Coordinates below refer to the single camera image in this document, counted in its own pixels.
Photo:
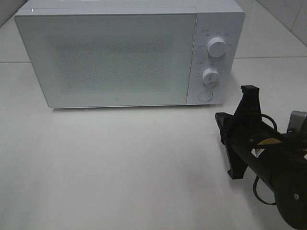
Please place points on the white timer knob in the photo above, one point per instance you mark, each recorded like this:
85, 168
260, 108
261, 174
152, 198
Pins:
210, 76

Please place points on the round white door button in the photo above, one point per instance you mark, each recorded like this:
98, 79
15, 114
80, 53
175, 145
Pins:
205, 96

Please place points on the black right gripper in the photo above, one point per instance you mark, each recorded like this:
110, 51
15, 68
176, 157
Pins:
236, 130

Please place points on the upper white power knob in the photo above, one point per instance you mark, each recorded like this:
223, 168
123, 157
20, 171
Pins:
216, 46

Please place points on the white microwave oven body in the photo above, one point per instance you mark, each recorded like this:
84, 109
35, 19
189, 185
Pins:
214, 18

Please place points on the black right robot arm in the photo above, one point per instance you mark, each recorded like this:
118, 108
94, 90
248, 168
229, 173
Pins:
277, 159

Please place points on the white microwave door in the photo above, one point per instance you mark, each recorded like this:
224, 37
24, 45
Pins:
110, 60

